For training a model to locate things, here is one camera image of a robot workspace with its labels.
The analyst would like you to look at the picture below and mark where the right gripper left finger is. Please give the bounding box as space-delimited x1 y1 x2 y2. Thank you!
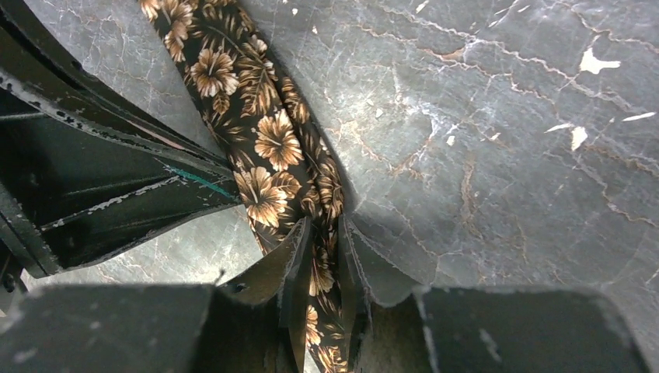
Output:
216 218 313 372

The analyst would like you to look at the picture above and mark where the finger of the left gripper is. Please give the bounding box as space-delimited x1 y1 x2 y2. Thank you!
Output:
1 91 239 277
1 1 227 165

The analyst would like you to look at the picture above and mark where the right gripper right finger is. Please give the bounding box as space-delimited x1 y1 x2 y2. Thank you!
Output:
338 216 434 372

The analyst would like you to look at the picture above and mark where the brown floral tie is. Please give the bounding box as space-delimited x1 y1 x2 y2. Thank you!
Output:
140 0 350 372

